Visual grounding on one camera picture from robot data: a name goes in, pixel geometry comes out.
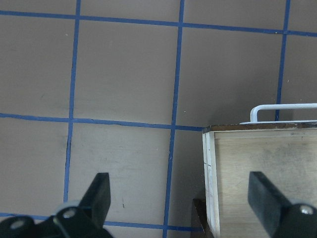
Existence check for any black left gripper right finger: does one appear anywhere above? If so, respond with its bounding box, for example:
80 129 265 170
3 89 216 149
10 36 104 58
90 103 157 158
248 172 317 238

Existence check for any wooden drawer with white handle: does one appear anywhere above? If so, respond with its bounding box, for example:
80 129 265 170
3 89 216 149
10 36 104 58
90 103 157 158
202 103 317 238

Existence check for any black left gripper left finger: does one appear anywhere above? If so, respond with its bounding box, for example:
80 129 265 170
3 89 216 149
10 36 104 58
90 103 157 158
53 173 110 238

